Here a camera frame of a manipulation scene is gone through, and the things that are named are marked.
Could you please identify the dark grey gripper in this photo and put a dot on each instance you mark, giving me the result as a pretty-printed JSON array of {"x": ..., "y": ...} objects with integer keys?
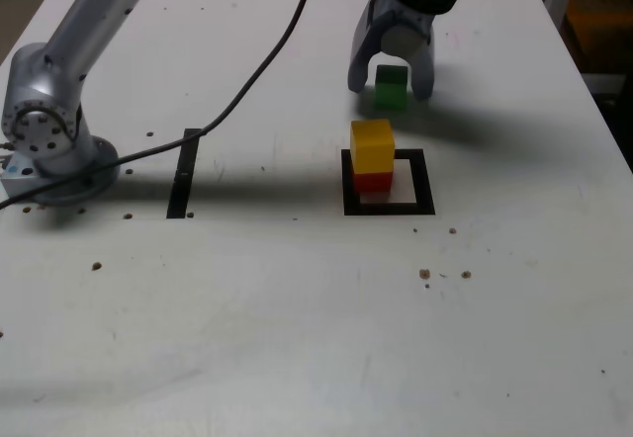
[{"x": 395, "y": 14}]

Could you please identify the green cube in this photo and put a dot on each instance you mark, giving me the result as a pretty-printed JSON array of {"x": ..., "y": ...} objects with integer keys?
[{"x": 388, "y": 93}]

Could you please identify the yellow cube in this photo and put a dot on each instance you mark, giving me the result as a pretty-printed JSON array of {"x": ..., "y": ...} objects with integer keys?
[{"x": 371, "y": 150}]

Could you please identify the red cube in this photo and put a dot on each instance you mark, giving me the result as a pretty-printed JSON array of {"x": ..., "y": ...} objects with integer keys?
[{"x": 373, "y": 182}]

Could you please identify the black tape square outline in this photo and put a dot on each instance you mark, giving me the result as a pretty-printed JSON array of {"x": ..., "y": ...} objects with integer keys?
[{"x": 425, "y": 185}]

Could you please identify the white board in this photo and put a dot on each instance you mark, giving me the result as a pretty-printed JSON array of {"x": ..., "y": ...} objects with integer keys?
[{"x": 603, "y": 83}]

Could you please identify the black tape strip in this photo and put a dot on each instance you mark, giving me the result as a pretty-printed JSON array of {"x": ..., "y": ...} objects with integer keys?
[{"x": 180, "y": 185}]

